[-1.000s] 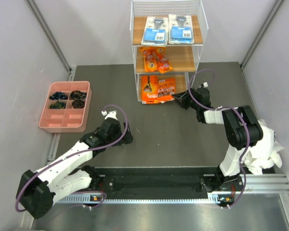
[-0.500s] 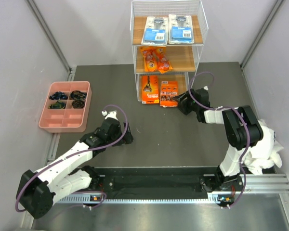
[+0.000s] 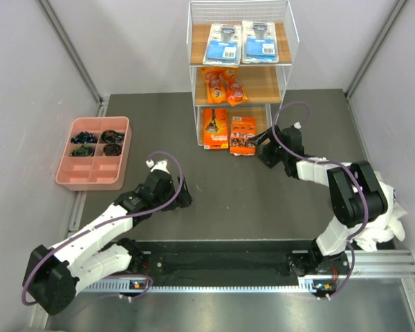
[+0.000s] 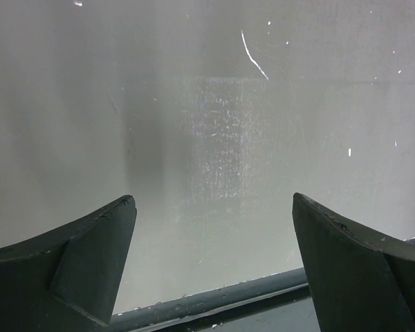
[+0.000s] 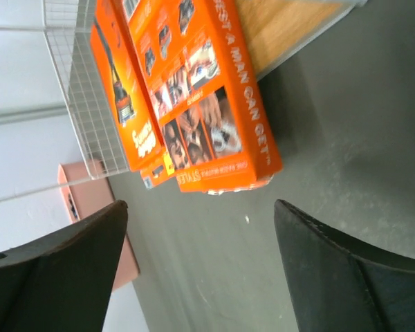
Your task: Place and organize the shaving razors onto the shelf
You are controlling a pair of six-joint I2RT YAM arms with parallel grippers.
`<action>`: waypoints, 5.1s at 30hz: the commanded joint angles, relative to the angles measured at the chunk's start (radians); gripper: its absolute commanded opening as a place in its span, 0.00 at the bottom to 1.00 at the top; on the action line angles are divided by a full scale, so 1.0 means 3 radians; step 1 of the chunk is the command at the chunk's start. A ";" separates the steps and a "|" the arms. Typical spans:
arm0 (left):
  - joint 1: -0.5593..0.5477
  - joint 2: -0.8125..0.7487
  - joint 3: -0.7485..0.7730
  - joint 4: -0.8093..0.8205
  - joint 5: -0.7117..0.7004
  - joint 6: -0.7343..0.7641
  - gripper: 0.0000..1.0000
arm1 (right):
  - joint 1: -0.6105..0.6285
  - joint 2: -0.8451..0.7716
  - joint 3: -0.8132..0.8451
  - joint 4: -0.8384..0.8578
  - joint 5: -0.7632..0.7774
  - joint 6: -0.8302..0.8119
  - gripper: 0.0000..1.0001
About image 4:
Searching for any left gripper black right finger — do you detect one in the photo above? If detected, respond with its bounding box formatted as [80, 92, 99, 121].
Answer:
[293, 193, 415, 331]

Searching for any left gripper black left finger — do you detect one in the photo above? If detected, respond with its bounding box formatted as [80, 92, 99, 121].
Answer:
[0, 195, 137, 331]

